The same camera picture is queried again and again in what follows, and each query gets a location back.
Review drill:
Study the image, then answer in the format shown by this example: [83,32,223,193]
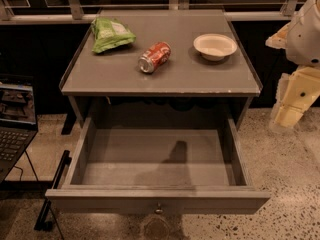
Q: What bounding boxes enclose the black laptop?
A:
[0,74,38,182]

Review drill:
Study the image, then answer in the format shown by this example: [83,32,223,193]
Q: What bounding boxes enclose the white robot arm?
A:
[265,0,320,128]

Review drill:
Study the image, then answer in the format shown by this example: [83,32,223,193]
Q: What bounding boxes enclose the white bowl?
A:
[193,34,237,61]

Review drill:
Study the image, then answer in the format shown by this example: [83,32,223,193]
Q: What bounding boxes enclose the green chip bag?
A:
[91,17,136,54]

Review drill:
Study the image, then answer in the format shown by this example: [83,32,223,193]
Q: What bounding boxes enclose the red coke can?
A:
[138,42,171,74]

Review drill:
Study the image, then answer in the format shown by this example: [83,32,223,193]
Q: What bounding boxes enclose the open grey top drawer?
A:
[46,119,270,215]

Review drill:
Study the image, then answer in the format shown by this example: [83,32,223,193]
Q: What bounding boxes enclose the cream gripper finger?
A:
[265,24,289,49]
[271,102,304,128]

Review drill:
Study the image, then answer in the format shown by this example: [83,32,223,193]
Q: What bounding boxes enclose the metal drawer knob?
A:
[154,203,164,215]

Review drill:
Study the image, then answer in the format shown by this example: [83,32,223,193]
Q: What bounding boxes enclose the metal window railing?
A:
[0,0,306,25]

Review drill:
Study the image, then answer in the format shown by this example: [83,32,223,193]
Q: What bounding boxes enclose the black laptop stand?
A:
[19,149,73,240]

